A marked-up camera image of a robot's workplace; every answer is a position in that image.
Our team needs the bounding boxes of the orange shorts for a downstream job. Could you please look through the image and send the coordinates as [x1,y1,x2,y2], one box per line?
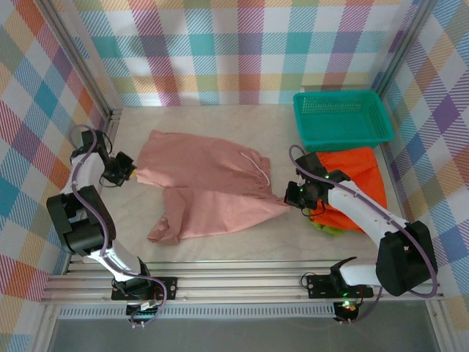
[307,146,388,234]

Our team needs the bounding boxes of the lime green shorts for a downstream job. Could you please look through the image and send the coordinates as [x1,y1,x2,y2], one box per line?
[309,219,347,238]

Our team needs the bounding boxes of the dusty pink shorts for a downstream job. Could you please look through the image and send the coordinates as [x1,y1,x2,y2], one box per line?
[135,128,293,245]

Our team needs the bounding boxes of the teal plastic basket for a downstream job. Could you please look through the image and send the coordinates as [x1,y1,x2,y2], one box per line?
[292,89,396,152]

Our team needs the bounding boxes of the green terminal block board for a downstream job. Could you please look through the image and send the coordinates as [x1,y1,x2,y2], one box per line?
[126,300,164,320]

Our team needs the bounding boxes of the small lit controller board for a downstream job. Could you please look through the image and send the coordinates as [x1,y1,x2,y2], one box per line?
[336,299,362,316]

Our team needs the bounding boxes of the aluminium side rail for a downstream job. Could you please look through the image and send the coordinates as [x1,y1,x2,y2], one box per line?
[31,109,124,352]
[379,139,454,352]

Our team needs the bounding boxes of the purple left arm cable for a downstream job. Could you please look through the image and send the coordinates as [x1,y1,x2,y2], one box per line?
[69,124,169,329]

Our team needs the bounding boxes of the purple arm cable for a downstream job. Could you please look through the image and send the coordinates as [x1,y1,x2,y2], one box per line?
[69,124,169,329]
[289,144,440,326]

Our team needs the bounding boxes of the aluminium frame post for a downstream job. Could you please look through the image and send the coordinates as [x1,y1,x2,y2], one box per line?
[377,0,440,96]
[43,0,124,120]

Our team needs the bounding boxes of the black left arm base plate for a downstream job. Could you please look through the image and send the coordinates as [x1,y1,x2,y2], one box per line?
[111,276,179,301]

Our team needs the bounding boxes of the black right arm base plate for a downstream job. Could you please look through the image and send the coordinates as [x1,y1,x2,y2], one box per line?
[306,273,374,298]

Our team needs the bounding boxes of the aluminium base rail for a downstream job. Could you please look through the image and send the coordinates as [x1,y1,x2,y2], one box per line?
[40,258,446,305]

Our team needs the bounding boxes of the grey slotted cable duct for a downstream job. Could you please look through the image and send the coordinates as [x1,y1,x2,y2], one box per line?
[58,306,336,319]

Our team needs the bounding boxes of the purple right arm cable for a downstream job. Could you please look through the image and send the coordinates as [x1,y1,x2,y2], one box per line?
[289,144,440,326]

